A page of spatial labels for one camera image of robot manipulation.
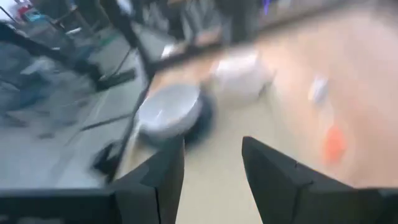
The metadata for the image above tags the dark navy plate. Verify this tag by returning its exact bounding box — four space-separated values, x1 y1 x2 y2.
138 88 216 151

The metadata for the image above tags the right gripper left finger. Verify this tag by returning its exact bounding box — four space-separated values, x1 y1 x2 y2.
108 136 187 224

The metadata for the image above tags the white ceramic mug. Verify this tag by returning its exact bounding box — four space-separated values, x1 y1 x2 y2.
210 52 276 101

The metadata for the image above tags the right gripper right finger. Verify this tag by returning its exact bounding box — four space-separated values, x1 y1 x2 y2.
241 135 398 224

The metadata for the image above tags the fork with orange handle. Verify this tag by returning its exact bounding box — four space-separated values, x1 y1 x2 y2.
307 73 346 164

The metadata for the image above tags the white ceramic bowl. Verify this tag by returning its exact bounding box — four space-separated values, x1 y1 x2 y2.
136 83 203 141

